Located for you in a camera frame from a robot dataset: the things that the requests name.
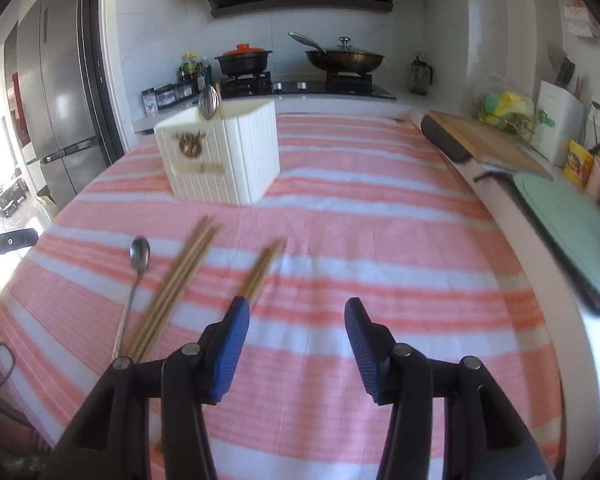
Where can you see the dark frying pan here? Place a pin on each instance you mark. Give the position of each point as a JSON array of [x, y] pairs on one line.
[[345, 62]]

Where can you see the black gas stove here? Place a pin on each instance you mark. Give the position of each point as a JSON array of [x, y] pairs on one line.
[[300, 87]]

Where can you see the black cooking pot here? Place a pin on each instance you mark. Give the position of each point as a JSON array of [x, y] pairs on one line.
[[242, 64]]

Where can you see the green cutting board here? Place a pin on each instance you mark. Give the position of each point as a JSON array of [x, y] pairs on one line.
[[570, 225]]

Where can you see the red pot lid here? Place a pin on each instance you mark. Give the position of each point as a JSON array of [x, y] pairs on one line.
[[242, 49]]

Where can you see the white ribbed utensil holder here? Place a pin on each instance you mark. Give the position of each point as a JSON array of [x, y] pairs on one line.
[[250, 160]]

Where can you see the glass french press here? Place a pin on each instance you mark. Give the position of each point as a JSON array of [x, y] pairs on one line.
[[420, 76]]

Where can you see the pink packet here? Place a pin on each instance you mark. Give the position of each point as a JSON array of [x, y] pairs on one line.
[[599, 177]]

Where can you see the wooden chopstick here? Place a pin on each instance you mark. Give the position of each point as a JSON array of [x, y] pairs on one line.
[[218, 92], [260, 272], [178, 287], [268, 274], [186, 287], [170, 286], [161, 285]]

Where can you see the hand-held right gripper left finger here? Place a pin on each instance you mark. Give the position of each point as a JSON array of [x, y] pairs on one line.
[[230, 345]]

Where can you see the black oblong pad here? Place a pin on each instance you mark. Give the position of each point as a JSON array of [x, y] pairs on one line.
[[445, 140]]

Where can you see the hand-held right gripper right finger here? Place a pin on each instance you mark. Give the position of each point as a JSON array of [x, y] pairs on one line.
[[362, 345]]

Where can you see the yellow snack packet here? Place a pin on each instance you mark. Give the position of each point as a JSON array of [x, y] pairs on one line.
[[577, 165]]

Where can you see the grey refrigerator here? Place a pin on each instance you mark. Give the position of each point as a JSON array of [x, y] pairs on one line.
[[65, 85]]

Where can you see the red hanging decoration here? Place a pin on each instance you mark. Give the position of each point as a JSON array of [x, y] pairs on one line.
[[20, 110]]

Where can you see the clear plastic bag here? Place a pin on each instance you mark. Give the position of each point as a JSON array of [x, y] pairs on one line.
[[507, 107]]

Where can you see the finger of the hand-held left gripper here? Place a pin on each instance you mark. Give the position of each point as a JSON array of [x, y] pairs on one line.
[[10, 241]]

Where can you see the glass pan lid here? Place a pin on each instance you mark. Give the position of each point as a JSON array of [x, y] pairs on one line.
[[345, 47]]

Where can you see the yellow-capped condiment bottle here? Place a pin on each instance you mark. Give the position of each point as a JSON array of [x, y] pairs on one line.
[[189, 65]]

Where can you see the dark sauce bottle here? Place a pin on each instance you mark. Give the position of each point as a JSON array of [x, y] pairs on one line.
[[201, 80]]

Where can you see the wall paper notice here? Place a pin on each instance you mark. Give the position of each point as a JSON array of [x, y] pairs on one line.
[[577, 7]]

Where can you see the wooden cutting board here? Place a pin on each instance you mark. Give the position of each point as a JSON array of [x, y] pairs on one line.
[[495, 142]]

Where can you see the white knife holder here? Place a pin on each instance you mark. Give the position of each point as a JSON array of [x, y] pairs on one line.
[[557, 125]]

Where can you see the pink striped tablecloth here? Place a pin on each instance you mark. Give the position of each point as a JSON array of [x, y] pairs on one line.
[[330, 240]]

